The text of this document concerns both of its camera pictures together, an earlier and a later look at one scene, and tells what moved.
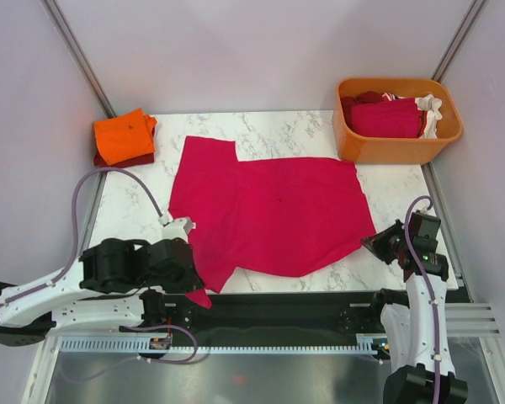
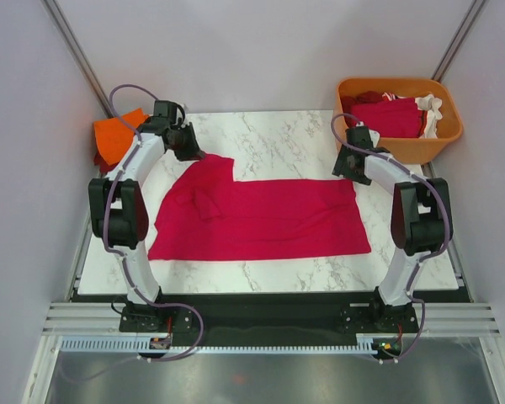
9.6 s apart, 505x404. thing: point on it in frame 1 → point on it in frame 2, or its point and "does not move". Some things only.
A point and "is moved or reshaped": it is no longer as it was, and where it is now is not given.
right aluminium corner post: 459,39 does not move
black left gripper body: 182,282 → 181,142
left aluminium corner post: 57,16 does not move
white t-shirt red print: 426,103 does not move
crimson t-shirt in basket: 397,118 does not move
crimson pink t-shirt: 285,217 is moved or reshaped
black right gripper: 377,242 → 341,167
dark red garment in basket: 364,98 does not move
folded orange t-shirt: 125,136 does not move
